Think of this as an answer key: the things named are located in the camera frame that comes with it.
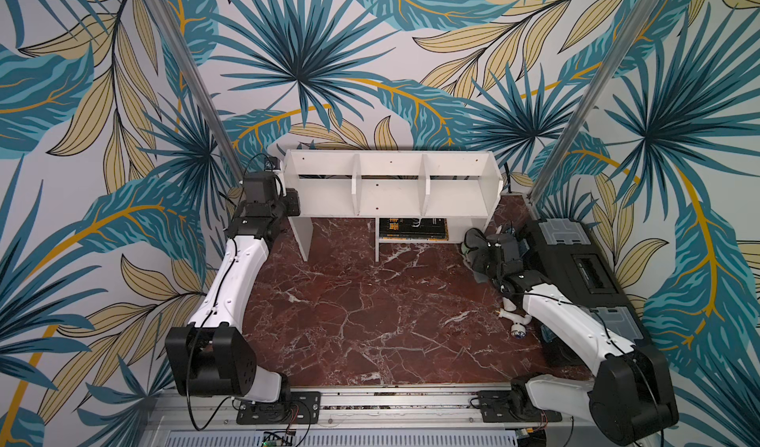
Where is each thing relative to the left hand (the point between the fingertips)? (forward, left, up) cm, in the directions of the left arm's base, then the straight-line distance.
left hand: (286, 194), depth 80 cm
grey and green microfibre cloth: (-5, -54, -13) cm, 55 cm away
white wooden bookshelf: (+8, -50, -3) cm, 50 cm away
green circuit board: (-53, 0, -30) cm, 61 cm away
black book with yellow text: (+1, -36, -15) cm, 39 cm away
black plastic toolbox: (-14, -79, -11) cm, 81 cm away
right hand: (-8, -57, -14) cm, 59 cm away
